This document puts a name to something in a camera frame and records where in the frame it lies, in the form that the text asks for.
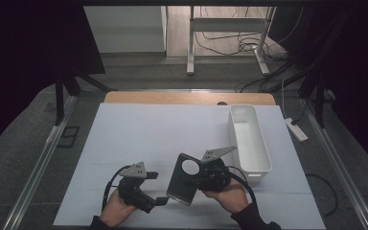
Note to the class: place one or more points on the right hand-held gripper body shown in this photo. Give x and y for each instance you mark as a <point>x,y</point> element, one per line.
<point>215,175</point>

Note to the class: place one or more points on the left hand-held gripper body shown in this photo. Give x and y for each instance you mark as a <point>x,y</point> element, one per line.
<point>133,188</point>

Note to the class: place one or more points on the dark grey phone case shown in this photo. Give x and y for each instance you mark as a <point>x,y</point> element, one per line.
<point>179,187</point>

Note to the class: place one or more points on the person's left hand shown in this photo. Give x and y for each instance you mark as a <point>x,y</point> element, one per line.
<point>116,211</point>

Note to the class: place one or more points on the person's right hand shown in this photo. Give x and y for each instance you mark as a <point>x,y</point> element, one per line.
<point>233,198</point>

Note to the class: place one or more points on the light blue table mat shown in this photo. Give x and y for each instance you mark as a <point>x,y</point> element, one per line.
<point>140,134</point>

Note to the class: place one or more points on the white plastic storage bin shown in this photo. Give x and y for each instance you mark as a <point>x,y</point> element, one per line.
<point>250,140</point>

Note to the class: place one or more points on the white power strip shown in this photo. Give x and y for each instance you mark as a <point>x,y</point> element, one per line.
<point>296,129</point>

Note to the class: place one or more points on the black metal stand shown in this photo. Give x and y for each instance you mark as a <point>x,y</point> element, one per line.
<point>59,102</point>
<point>319,102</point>

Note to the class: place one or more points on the white cabinet panel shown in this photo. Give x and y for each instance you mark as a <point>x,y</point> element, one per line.
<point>124,28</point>

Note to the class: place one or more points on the black curtain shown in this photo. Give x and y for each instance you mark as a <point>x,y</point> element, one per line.
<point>22,64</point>
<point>348,64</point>

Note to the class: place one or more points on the aluminium rail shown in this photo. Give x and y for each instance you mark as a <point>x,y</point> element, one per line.
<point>41,163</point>
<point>338,166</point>

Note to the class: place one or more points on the white metal desk frame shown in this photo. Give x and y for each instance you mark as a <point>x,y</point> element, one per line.
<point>226,25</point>

